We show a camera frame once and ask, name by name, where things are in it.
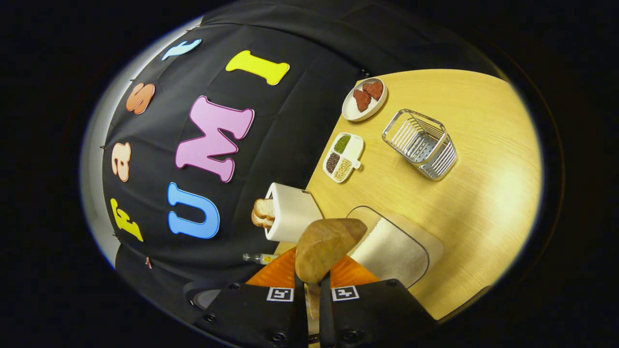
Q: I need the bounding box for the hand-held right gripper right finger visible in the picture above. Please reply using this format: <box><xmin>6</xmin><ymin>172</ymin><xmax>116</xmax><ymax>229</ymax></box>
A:
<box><xmin>319</xmin><ymin>255</ymin><xmax>436</xmax><ymax>348</ymax></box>

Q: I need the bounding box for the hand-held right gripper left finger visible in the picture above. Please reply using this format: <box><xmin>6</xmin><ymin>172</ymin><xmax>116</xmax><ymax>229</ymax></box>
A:
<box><xmin>193</xmin><ymin>246</ymin><xmax>309</xmax><ymax>348</ymax></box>

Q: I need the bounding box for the dark grey rice cooker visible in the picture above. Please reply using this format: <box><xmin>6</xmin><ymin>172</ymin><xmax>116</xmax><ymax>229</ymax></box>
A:
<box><xmin>186</xmin><ymin>280</ymin><xmax>228</xmax><ymax>311</ymax></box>

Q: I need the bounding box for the white rice container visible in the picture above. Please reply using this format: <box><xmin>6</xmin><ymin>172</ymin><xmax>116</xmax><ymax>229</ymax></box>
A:
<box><xmin>347</xmin><ymin>205</ymin><xmax>444</xmax><ymax>290</ymax></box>

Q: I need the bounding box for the wooden spoon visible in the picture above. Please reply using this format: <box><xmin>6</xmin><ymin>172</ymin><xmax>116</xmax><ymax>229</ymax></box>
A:
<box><xmin>295</xmin><ymin>218</ymin><xmax>368</xmax><ymax>319</ymax></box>

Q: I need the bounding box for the metal wire chopstick holder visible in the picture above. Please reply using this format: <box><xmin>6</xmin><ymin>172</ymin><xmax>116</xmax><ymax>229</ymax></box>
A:
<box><xmin>382</xmin><ymin>109</ymin><xmax>457</xmax><ymax>181</ymax></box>

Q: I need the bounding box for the small clear glass bottle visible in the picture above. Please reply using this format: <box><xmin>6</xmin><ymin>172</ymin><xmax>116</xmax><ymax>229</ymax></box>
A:
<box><xmin>243</xmin><ymin>253</ymin><xmax>280</xmax><ymax>265</ymax></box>

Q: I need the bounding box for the white toaster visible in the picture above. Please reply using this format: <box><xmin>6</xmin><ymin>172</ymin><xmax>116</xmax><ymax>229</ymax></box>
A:
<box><xmin>265</xmin><ymin>182</ymin><xmax>324</xmax><ymax>243</ymax></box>

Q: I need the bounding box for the white divided bean dish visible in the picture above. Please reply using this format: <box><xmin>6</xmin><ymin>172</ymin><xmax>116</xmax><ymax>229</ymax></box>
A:
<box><xmin>323</xmin><ymin>132</ymin><xmax>364</xmax><ymax>184</ymax></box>

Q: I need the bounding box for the white round plate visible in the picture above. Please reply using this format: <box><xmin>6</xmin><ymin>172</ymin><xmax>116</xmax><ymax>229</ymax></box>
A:
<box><xmin>341</xmin><ymin>77</ymin><xmax>388</xmax><ymax>122</ymax></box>

